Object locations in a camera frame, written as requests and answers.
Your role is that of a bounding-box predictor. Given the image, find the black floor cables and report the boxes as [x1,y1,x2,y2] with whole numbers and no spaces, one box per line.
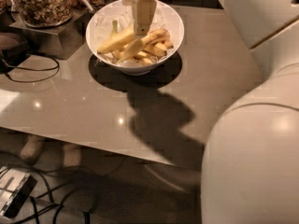
[0,151,104,224]

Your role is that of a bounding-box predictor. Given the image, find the silver black box on floor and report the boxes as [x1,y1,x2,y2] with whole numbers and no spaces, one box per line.
[0,166,37,219]

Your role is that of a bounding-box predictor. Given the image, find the spotted yellow banana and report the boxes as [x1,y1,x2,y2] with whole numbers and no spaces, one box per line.
[117,29,170,63]

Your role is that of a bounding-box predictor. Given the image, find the white ceramic bowl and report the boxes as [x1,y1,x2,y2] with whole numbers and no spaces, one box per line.
[85,0,185,77]

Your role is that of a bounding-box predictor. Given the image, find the left beige slipper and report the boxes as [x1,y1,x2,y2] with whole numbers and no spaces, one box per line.
[20,134,45,164]

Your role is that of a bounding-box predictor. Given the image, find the black cable on table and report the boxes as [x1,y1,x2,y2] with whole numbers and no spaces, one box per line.
[0,53,61,84]

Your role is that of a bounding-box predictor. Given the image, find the low banana in bowl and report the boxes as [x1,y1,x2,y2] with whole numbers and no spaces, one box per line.
[111,49,154,67]

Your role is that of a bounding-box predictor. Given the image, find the glass jar of nuts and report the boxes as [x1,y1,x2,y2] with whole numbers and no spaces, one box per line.
[13,0,73,28]

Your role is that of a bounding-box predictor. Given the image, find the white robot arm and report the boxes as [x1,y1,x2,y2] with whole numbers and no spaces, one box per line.
[195,0,299,224]

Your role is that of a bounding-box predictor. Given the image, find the small banana at right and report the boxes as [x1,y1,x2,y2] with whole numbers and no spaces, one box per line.
[144,41,173,57]

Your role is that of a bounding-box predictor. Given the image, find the large top yellow banana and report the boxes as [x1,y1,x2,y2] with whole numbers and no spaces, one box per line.
[97,25,135,54]

